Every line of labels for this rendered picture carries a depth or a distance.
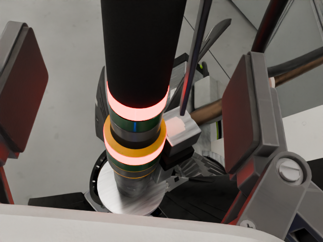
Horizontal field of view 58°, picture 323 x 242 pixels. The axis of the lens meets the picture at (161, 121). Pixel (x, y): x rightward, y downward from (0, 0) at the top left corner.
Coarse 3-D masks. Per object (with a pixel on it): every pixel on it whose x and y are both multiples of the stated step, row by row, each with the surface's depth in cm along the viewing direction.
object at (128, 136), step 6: (114, 126) 18; (156, 126) 18; (120, 132) 18; (126, 132) 17; (144, 132) 17; (150, 132) 18; (156, 132) 18; (126, 138) 18; (132, 138) 18; (138, 138) 18; (144, 138) 18
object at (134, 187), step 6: (114, 174) 26; (150, 174) 26; (120, 180) 25; (126, 180) 24; (132, 180) 24; (138, 180) 24; (144, 180) 25; (120, 186) 27; (126, 186) 26; (132, 186) 25; (138, 186) 26; (144, 186) 27; (120, 192) 29; (126, 192) 28; (132, 192) 27; (138, 192) 28
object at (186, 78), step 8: (200, 0) 12; (208, 0) 10; (200, 8) 11; (208, 8) 11; (200, 16) 11; (208, 16) 11; (200, 24) 11; (200, 32) 12; (192, 40) 13; (200, 40) 12; (192, 48) 13; (200, 48) 13; (192, 56) 13; (192, 64) 13; (192, 72) 14; (184, 80) 16; (192, 80) 14; (184, 88) 16; (184, 96) 16; (184, 104) 16; (184, 112) 17
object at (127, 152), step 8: (104, 128) 20; (160, 136) 20; (112, 144) 19; (152, 144) 19; (160, 144) 20; (120, 152) 19; (128, 152) 19; (136, 152) 19; (144, 152) 19; (152, 152) 19
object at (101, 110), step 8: (104, 72) 76; (104, 80) 74; (104, 88) 73; (96, 96) 84; (104, 96) 72; (104, 104) 72; (96, 112) 85; (104, 112) 72; (104, 120) 73; (96, 128) 88
